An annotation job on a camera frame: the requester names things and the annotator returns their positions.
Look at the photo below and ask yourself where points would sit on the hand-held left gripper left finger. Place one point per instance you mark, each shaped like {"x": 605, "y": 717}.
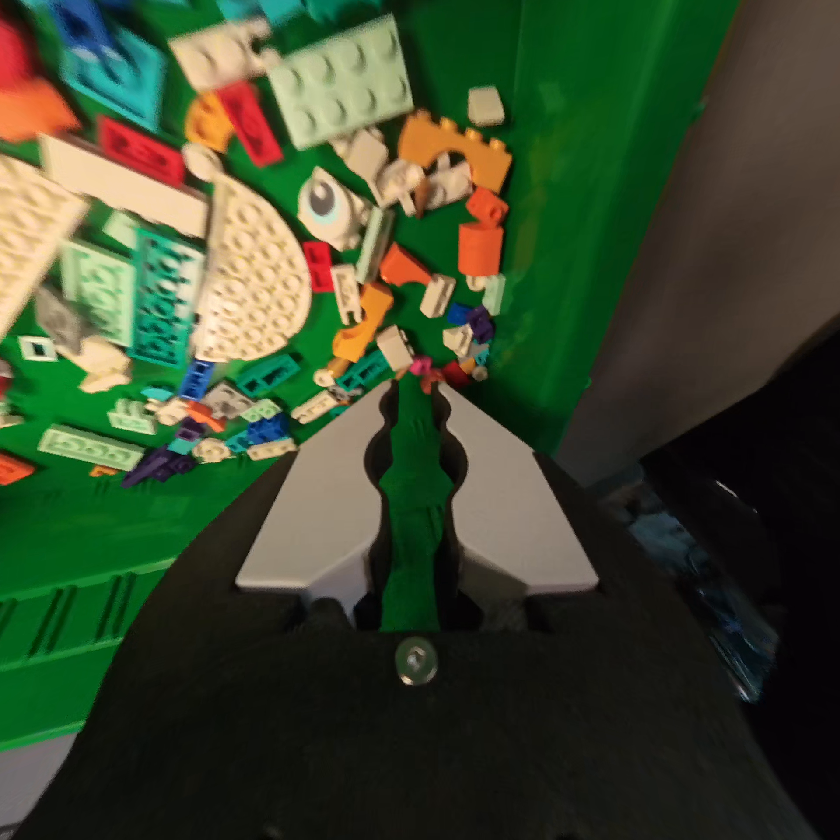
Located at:
{"x": 315, "y": 525}

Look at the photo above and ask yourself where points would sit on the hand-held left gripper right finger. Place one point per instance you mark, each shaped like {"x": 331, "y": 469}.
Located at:
{"x": 518, "y": 525}

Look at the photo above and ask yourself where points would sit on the pile of lego pieces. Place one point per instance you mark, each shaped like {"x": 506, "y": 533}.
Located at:
{"x": 256, "y": 275}

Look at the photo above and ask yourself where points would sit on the green plastic tray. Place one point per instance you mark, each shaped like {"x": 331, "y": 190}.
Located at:
{"x": 577, "y": 197}

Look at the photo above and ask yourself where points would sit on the crinkled plastic bag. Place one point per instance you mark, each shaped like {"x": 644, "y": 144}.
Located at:
{"x": 715, "y": 590}

